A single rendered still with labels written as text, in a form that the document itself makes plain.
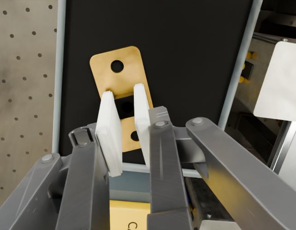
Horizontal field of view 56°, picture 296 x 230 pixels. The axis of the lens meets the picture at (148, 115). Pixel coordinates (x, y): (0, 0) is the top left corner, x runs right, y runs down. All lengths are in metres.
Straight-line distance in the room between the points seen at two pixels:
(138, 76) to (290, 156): 0.35
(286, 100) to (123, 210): 0.20
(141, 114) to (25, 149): 0.68
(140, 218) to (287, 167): 0.30
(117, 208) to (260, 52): 0.21
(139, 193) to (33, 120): 0.52
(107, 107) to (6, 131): 0.64
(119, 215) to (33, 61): 0.51
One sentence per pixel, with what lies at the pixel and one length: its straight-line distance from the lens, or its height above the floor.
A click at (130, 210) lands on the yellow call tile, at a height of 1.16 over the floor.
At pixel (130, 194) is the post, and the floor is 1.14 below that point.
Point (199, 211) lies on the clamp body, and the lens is 0.46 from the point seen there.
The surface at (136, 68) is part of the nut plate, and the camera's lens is 0.21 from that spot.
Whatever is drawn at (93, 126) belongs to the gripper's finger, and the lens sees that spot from 0.18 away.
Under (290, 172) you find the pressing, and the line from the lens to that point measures 0.53.
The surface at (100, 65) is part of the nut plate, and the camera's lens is 0.21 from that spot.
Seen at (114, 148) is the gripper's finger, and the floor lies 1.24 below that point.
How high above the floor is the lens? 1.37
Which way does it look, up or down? 67 degrees down
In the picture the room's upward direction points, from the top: 169 degrees clockwise
